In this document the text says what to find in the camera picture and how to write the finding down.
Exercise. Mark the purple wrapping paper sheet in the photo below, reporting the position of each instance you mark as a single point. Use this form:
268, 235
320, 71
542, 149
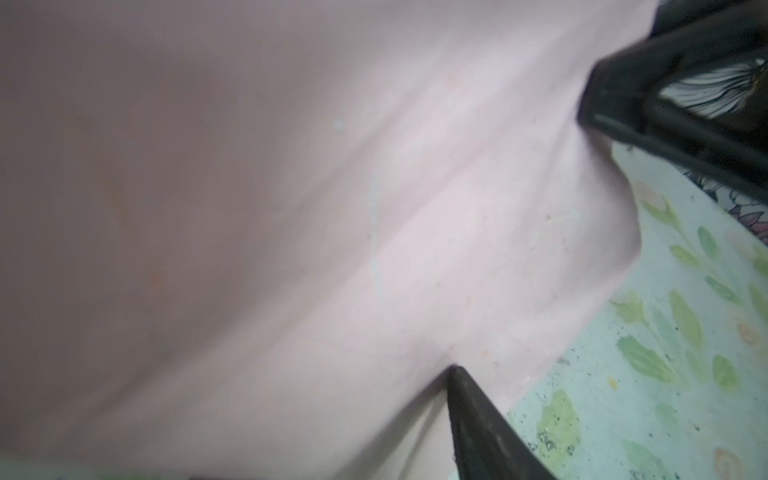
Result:
244, 239

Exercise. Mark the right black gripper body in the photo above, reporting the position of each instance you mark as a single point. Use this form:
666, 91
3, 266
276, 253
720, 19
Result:
694, 92

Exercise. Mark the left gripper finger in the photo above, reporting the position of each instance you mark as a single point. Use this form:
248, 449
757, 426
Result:
485, 445

